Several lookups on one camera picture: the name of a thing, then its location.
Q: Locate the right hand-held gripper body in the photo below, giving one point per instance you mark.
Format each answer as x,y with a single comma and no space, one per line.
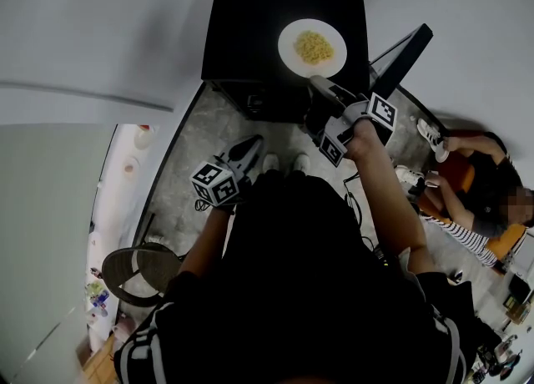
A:
344,121

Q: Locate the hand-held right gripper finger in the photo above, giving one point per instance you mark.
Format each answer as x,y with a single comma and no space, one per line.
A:
327,88
317,115

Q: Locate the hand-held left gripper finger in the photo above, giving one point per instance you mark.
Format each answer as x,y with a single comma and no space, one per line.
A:
254,157
244,143

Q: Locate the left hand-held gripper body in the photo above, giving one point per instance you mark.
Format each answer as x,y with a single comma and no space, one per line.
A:
223,186

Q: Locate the yellow noodles pile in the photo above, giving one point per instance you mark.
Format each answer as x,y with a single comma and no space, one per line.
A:
313,46

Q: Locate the white round plate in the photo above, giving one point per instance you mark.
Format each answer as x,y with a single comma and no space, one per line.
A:
288,57

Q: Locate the person's left forearm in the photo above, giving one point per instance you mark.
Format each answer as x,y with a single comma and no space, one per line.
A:
206,236

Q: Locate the person's right forearm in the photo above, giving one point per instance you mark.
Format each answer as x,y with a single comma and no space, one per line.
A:
388,207

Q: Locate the person's left white shoe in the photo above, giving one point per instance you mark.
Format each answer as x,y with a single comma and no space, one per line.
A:
270,162

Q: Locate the person's white shoe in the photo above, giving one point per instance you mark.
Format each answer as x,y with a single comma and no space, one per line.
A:
409,175
301,162
270,162
431,138

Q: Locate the person's right white shoe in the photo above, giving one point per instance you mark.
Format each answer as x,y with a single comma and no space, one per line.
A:
301,162

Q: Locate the white cup with red top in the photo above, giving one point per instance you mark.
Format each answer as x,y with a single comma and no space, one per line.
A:
142,140

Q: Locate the white tape roll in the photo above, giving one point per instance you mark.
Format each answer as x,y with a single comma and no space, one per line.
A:
130,168

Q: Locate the dark wicker chair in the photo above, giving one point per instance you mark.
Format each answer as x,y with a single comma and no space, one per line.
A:
154,265

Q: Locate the long white ledge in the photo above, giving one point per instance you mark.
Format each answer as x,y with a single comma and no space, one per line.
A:
117,207

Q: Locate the person's black striped clothing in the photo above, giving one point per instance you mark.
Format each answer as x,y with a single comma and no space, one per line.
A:
292,290

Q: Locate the green snack packet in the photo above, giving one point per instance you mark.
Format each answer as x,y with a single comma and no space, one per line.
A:
94,288

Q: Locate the black white striped cloth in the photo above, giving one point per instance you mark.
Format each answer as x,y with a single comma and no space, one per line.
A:
467,236

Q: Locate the pink plastic bag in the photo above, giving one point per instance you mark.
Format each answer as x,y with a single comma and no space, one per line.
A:
123,330

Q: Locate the clear plastic bottle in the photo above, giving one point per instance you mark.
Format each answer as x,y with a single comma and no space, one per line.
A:
98,312

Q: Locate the seated person in striped trousers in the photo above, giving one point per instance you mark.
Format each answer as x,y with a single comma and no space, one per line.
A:
511,238

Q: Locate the brown cardboard box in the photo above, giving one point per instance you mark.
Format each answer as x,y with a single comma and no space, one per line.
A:
100,363

